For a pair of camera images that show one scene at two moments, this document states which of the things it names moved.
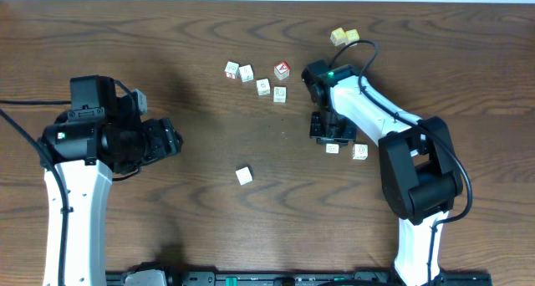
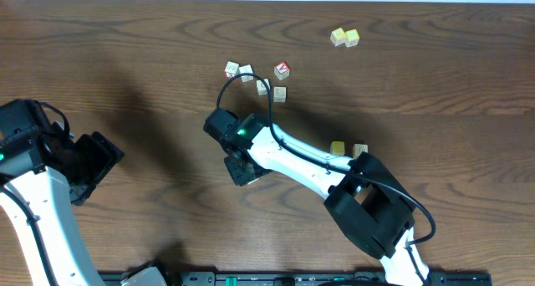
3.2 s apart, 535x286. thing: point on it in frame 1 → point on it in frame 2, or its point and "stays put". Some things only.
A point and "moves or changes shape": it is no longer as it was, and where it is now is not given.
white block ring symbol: [279, 94] stays put
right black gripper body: [332, 128] → [241, 174]
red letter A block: [282, 70] stays put
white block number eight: [359, 151] stays put
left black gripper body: [150, 152] → [88, 159]
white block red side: [231, 70] stays put
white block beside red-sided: [247, 73] stays put
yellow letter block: [332, 148] moves or changes shape
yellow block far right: [351, 36] stays put
